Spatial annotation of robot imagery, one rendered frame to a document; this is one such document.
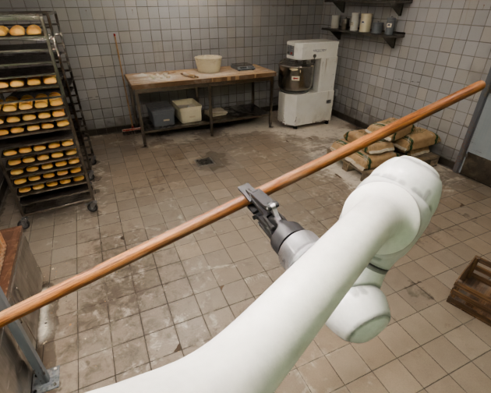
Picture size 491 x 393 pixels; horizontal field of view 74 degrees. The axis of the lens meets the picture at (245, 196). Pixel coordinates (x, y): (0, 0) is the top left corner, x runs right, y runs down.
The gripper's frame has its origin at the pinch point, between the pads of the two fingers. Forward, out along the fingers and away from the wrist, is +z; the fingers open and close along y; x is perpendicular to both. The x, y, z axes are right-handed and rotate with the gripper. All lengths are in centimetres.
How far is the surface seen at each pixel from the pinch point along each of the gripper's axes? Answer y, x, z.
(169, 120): 130, 40, 426
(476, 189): 230, 305, 122
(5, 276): 64, -114, 115
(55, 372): 122, -119, 88
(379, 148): 172, 230, 197
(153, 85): 70, 35, 409
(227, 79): 99, 139, 407
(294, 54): 96, 250, 394
